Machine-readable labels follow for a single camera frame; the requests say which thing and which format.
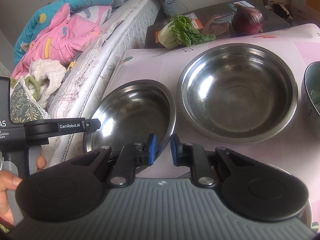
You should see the small shallow steel plate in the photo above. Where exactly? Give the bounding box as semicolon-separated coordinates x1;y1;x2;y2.
82;80;177;163

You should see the large steel bowl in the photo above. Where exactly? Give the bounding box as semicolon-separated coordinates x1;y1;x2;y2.
177;43;298;145

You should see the teal ceramic bowl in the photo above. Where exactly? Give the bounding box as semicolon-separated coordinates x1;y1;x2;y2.
301;61;320;138

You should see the person's left hand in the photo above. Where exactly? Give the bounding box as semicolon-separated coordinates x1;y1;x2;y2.
0;154;48;225

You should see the green leaf-print pillow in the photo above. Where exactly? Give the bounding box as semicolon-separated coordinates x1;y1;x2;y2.
10;78;50;124

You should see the white fluffy towel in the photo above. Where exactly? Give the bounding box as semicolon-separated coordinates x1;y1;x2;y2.
28;59;66;108

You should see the pink cartoon blanket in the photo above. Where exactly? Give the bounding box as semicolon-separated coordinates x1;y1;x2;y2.
11;3;112;79

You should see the green leafy cabbage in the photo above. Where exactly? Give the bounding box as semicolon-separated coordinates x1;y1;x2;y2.
158;15;216;50

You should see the white quilted mattress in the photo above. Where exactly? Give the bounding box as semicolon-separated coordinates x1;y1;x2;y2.
37;0;161;165

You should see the Philips product box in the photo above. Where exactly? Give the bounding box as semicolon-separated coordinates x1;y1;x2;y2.
145;0;291;49

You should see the red onion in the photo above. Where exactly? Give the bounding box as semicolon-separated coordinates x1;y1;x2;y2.
232;4;264;35

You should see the teal cartoon blanket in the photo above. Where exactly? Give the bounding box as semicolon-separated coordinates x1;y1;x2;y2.
14;0;113;64

